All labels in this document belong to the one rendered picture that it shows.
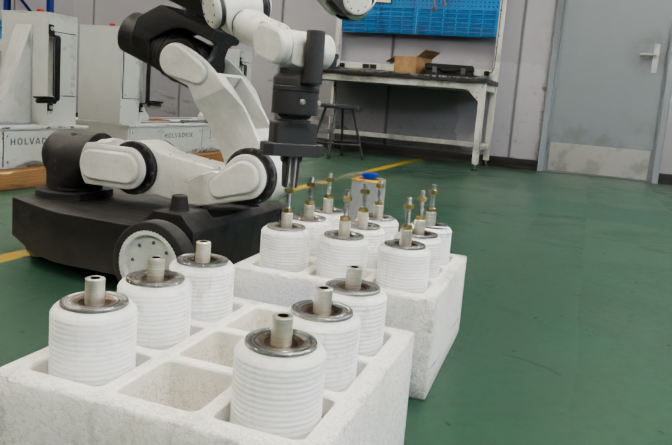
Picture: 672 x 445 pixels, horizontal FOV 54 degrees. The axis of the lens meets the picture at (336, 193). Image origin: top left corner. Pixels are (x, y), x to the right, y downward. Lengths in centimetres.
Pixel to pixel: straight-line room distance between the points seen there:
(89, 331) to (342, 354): 28
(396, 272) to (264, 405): 56
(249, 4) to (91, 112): 266
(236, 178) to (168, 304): 79
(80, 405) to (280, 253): 59
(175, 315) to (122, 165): 97
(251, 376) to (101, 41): 342
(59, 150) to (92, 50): 209
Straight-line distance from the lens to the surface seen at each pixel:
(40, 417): 81
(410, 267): 118
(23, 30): 359
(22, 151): 332
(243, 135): 166
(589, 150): 627
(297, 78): 122
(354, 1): 187
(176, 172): 177
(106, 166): 184
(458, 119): 638
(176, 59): 172
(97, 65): 400
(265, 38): 126
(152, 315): 88
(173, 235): 151
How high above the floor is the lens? 51
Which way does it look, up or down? 8 degrees down
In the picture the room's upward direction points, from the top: 5 degrees clockwise
